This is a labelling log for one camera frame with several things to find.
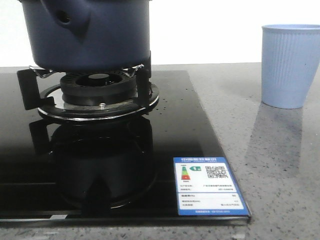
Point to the black gas burner head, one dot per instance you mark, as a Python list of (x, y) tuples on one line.
[(91, 89)]

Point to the black metal pot support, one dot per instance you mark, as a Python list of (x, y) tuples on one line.
[(49, 103)]

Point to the blue energy label sticker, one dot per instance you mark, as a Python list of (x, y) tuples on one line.
[(205, 186)]

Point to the dark blue cooking pot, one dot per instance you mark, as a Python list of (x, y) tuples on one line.
[(88, 35)]

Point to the black glass gas stove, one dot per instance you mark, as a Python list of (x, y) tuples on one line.
[(105, 173)]

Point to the light blue ribbed cup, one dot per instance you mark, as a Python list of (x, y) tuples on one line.
[(290, 59)]

